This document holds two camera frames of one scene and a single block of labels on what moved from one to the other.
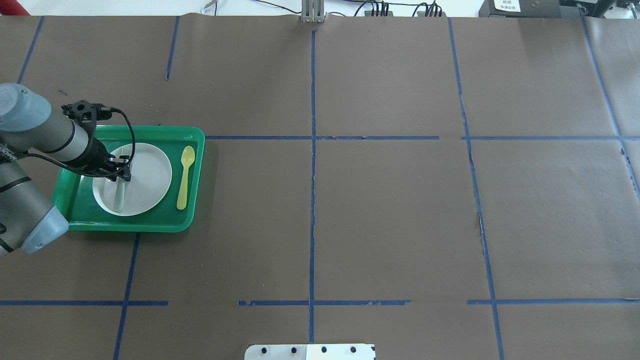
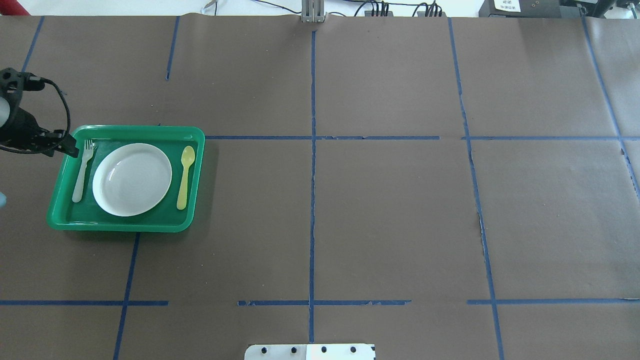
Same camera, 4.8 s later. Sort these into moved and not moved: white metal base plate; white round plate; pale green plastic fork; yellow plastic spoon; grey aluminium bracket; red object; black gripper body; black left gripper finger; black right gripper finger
Moved: black right gripper finger; pale green plastic fork; black gripper body; black left gripper finger
Not moved: grey aluminium bracket; white round plate; red object; white metal base plate; yellow plastic spoon
